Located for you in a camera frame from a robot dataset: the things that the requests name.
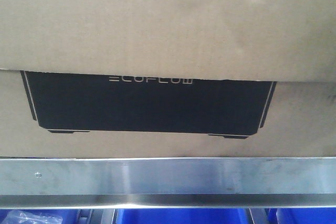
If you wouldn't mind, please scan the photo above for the brown EcoFlow cardboard box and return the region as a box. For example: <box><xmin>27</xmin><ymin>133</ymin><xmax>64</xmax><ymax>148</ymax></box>
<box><xmin>1</xmin><ymin>0</ymin><xmax>335</xmax><ymax>158</ymax></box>

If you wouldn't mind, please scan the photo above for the blue plastic bin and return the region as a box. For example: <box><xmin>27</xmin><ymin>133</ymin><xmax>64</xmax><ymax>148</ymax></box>
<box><xmin>114</xmin><ymin>208</ymin><xmax>249</xmax><ymax>224</ymax></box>

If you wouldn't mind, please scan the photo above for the blue bin at left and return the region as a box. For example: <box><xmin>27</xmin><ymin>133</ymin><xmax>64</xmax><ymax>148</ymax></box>
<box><xmin>1</xmin><ymin>209</ymin><xmax>117</xmax><ymax>223</ymax></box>

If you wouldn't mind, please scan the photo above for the blue bin at right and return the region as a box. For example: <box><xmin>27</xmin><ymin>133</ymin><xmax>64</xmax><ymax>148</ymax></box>
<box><xmin>265</xmin><ymin>208</ymin><xmax>335</xmax><ymax>224</ymax></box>

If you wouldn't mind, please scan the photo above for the clear plastic bag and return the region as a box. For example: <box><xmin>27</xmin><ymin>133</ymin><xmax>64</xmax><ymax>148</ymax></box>
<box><xmin>14</xmin><ymin>210</ymin><xmax>63</xmax><ymax>224</ymax></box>

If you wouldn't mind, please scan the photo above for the silver metal shelf rail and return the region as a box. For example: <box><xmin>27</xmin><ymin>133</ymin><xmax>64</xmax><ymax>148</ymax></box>
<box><xmin>1</xmin><ymin>157</ymin><xmax>335</xmax><ymax>209</ymax></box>

